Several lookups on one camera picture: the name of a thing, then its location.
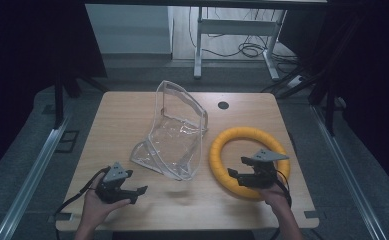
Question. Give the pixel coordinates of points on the person's right hand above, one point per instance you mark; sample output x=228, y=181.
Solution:
x=277, y=198

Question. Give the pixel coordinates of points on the white power strip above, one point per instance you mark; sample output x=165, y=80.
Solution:
x=296, y=81

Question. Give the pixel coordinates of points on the white metal desk frame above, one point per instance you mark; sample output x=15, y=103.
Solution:
x=235, y=27

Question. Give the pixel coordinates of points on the aluminium floor rail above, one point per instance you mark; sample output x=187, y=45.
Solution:
x=32, y=176
x=347, y=170

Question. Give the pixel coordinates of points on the dark curtain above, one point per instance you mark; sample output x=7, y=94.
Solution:
x=372, y=83
x=22, y=66

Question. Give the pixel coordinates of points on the black round table grommet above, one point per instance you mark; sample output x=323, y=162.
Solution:
x=223, y=105

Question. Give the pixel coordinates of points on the clear plastic zipper bag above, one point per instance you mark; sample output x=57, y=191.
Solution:
x=173, y=146

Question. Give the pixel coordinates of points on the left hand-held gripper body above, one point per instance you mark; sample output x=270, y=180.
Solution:
x=112, y=186

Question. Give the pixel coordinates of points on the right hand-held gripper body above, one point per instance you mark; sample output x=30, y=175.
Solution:
x=263, y=173

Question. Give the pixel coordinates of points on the black metal stand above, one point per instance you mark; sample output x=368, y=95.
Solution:
x=59, y=103

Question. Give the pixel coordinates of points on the person's left hand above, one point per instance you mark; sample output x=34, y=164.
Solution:
x=93, y=208

